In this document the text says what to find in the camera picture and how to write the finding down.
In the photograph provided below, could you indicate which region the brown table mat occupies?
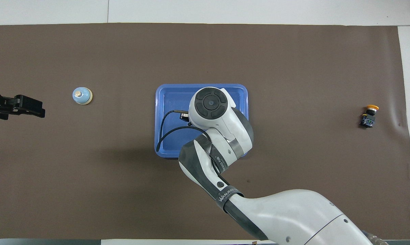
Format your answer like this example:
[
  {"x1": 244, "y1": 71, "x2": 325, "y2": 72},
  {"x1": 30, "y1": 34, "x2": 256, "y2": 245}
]
[{"x1": 0, "y1": 23, "x2": 410, "y2": 240}]

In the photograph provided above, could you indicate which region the yellow push button switch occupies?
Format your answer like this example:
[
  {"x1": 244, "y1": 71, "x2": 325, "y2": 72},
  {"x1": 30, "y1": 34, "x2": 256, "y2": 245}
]
[{"x1": 360, "y1": 105, "x2": 379, "y2": 128}]

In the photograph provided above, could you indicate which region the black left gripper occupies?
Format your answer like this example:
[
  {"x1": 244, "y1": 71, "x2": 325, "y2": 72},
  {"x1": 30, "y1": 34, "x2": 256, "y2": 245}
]
[{"x1": 0, "y1": 83, "x2": 46, "y2": 120}]

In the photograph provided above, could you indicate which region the blue plastic tray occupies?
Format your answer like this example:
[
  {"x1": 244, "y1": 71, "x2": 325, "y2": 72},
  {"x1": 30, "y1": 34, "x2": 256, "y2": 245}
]
[{"x1": 154, "y1": 84, "x2": 249, "y2": 159}]

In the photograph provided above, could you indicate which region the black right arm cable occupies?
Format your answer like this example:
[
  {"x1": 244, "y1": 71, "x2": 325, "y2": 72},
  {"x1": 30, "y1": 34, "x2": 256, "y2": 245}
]
[{"x1": 156, "y1": 110, "x2": 212, "y2": 152}]

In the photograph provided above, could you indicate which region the light blue call bell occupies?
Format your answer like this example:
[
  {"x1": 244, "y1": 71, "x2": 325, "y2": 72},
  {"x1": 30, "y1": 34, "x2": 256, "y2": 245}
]
[{"x1": 72, "y1": 87, "x2": 93, "y2": 105}]

